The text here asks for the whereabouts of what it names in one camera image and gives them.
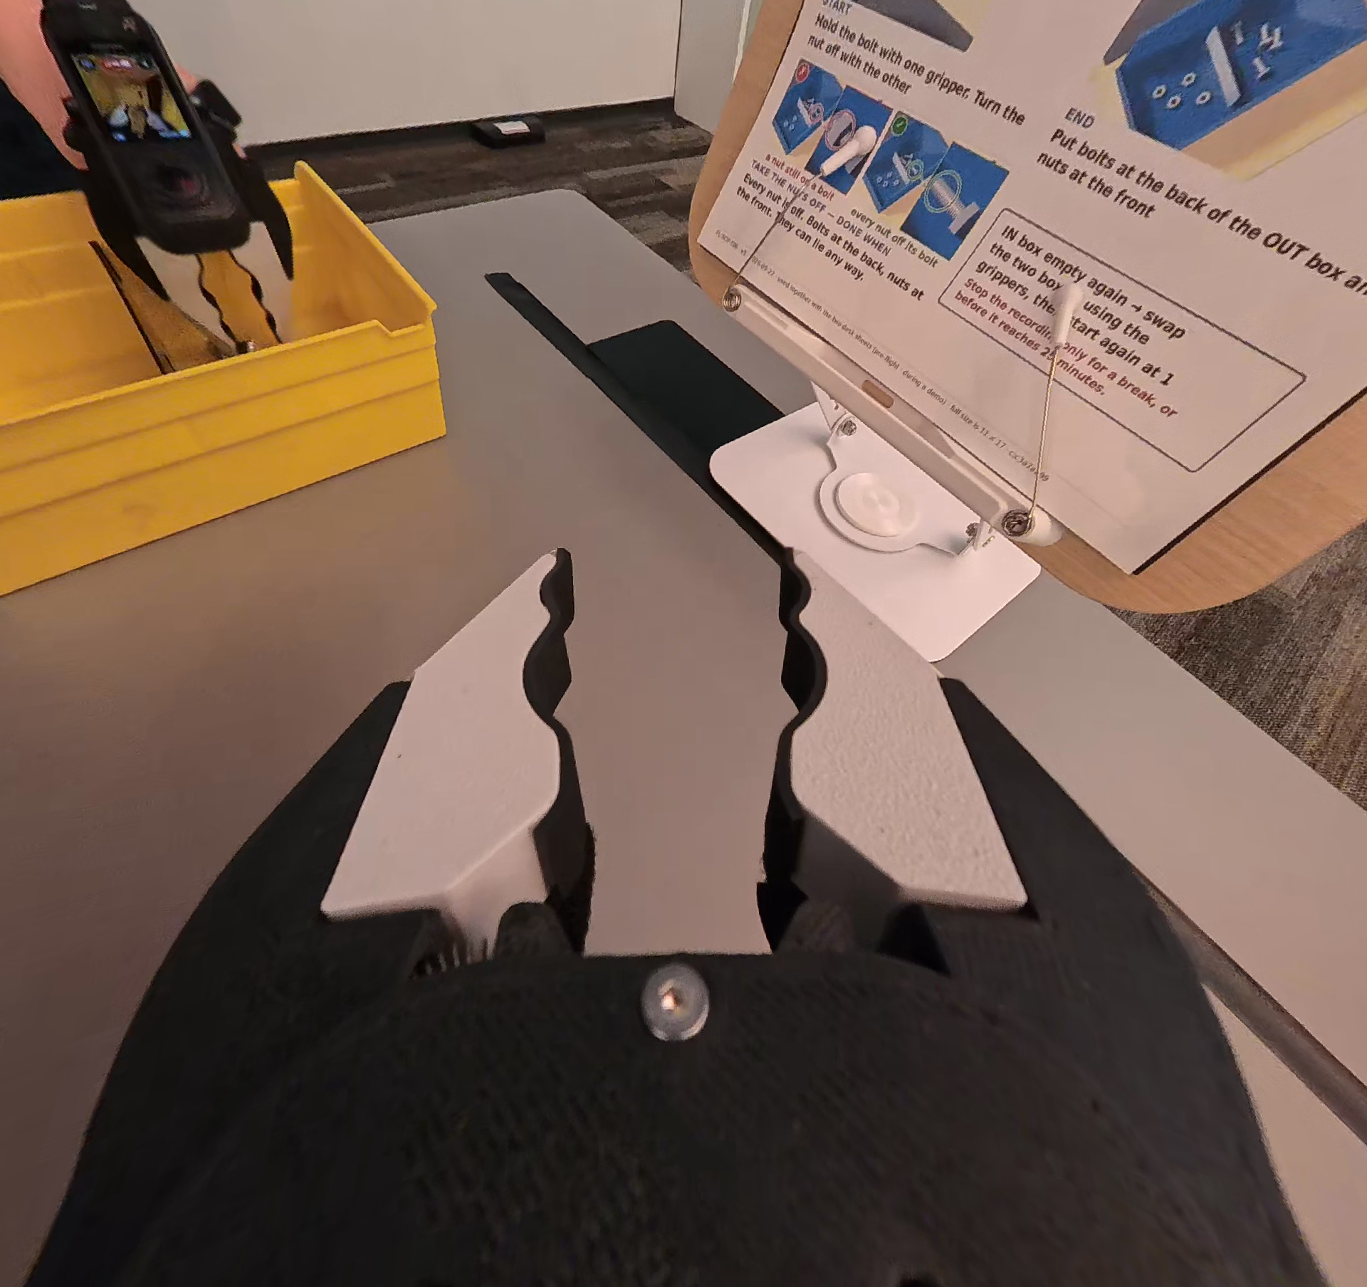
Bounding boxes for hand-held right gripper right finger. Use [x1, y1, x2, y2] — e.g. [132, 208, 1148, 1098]
[758, 549, 1029, 955]

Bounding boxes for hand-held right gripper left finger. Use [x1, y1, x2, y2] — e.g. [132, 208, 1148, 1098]
[321, 549, 595, 955]

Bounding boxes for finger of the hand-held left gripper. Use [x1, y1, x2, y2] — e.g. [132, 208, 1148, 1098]
[107, 235, 239, 373]
[197, 241, 288, 352]

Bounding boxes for yellow plastic bin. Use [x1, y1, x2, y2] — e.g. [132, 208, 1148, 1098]
[0, 161, 448, 598]

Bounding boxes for person's left forearm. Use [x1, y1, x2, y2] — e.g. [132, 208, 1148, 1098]
[0, 0, 89, 172]

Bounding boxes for white stand base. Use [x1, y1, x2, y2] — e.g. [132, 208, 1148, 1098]
[709, 399, 1043, 663]

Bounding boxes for black table strip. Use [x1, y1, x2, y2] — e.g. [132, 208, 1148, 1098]
[484, 270, 796, 568]

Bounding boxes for white page ledge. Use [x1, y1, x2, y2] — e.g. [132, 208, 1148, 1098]
[727, 287, 1065, 550]

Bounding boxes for instruction sheet on wooden board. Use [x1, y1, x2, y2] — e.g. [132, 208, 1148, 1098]
[688, 0, 1367, 616]

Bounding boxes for white instruction sheet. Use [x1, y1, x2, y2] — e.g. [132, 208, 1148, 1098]
[710, 0, 1367, 576]

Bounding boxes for wire page clip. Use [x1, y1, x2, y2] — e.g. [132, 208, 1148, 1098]
[724, 163, 816, 312]
[1014, 287, 1083, 542]

